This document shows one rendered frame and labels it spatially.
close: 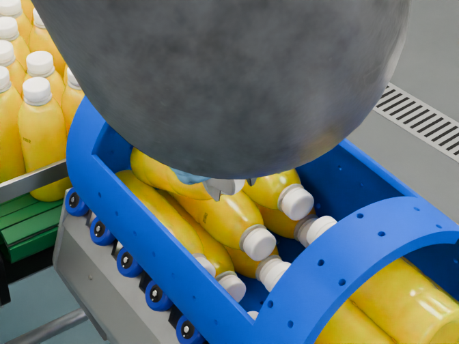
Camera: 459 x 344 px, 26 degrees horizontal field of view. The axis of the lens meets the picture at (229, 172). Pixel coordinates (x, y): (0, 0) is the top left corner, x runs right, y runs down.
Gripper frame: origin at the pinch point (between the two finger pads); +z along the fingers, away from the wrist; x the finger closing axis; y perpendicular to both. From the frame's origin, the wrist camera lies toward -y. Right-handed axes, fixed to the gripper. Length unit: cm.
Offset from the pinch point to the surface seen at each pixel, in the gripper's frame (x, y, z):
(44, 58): -0.7, -48.1, 8.9
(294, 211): 9.1, 0.4, 9.2
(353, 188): 18.3, 0.6, 9.7
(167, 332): -6.7, -5.1, 26.0
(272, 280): -1.7, 10.5, 6.2
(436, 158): 138, -92, 120
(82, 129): -7.7, -21.1, 2.5
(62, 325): 2, -68, 88
